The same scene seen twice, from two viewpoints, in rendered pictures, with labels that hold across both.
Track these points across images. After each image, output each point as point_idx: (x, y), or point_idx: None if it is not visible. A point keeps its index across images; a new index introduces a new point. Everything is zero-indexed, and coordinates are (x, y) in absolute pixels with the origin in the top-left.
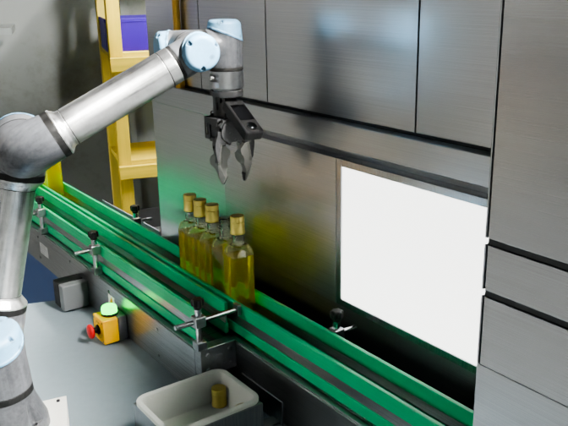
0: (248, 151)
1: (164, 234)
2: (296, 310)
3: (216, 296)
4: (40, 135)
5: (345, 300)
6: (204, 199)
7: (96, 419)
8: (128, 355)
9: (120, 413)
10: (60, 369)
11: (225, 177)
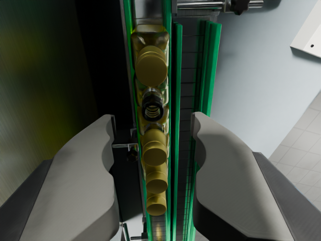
0: (62, 185)
1: (122, 222)
2: (80, 26)
3: (178, 49)
4: None
5: None
6: (149, 182)
7: (277, 33)
8: None
9: (260, 29)
10: (251, 113)
11: (203, 113)
